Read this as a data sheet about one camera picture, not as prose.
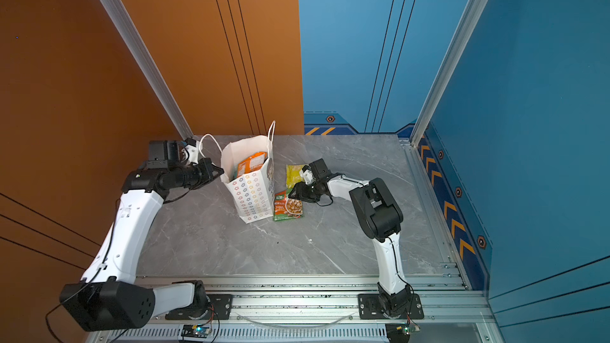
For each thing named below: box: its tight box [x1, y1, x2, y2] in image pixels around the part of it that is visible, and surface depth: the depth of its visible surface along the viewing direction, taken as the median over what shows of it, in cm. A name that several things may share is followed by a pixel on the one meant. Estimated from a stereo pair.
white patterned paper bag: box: [220, 119, 277, 224], surface depth 85 cm
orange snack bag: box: [236, 151, 268, 178], surface depth 89 cm
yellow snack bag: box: [285, 164, 306, 189], surface depth 106 cm
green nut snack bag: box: [273, 187, 304, 222], surface depth 97 cm
